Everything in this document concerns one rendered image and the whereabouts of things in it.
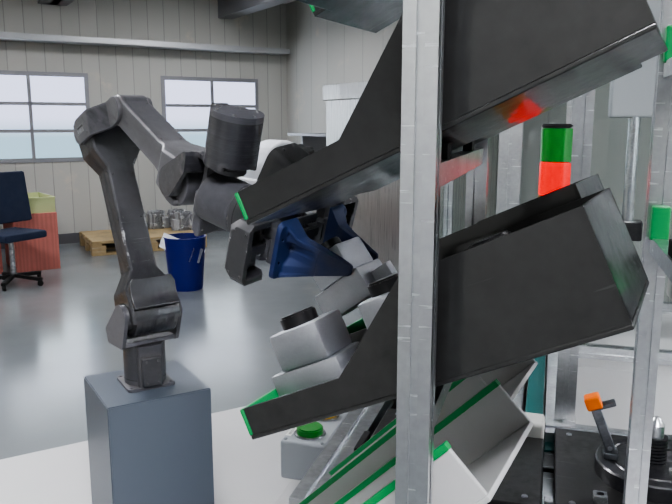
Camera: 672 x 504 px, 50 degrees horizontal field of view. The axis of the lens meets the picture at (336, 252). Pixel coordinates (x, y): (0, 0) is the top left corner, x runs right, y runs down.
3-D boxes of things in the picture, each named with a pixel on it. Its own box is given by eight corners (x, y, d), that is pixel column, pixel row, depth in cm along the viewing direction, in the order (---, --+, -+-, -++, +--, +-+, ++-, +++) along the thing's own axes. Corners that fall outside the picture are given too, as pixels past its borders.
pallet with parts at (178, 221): (184, 236, 912) (183, 206, 905) (210, 246, 834) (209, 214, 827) (75, 245, 844) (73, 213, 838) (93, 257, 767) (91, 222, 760)
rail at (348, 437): (289, 570, 90) (288, 491, 88) (417, 355, 174) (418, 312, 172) (330, 578, 89) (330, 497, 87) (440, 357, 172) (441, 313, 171)
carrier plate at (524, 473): (346, 493, 92) (346, 477, 91) (387, 419, 114) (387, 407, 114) (540, 522, 85) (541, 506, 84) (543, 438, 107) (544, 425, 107)
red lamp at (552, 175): (537, 196, 106) (539, 162, 105) (538, 192, 111) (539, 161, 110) (573, 196, 105) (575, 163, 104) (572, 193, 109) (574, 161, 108)
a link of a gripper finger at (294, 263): (267, 279, 69) (278, 222, 67) (290, 270, 72) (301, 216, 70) (324, 308, 66) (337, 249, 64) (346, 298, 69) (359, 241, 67)
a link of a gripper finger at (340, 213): (315, 261, 76) (326, 208, 74) (334, 253, 79) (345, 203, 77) (369, 286, 73) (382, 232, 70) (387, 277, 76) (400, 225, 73)
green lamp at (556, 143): (539, 162, 105) (541, 128, 104) (540, 160, 110) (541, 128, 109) (575, 162, 104) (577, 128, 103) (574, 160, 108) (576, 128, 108)
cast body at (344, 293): (328, 323, 71) (292, 263, 72) (352, 311, 75) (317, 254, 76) (387, 284, 66) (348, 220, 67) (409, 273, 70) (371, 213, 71)
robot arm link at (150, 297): (71, 120, 101) (85, 101, 96) (120, 120, 105) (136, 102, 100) (119, 342, 96) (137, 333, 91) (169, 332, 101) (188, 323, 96)
